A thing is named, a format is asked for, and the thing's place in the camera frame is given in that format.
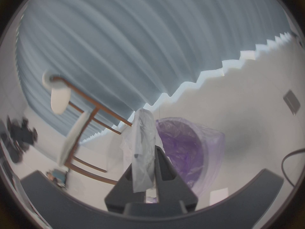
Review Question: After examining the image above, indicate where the pale blue curtain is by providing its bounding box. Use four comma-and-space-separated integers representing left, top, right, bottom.
15, 0, 298, 142

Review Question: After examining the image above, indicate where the white trash bin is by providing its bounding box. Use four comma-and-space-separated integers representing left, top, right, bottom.
156, 118, 215, 190

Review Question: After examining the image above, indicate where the clear plastic wrapper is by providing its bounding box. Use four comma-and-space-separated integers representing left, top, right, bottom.
120, 108, 160, 193

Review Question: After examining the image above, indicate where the purple plastic bag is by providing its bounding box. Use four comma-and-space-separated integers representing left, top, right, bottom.
145, 117, 225, 203

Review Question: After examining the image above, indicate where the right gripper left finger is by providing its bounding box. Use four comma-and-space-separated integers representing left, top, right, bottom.
104, 162, 146, 212

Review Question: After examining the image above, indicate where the black cable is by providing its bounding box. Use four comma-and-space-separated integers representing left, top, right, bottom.
281, 148, 305, 187

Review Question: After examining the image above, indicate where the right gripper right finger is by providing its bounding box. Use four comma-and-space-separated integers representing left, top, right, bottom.
155, 145, 199, 209

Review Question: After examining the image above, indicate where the white cushioned wooden chair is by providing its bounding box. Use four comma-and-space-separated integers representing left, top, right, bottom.
42, 69, 132, 185

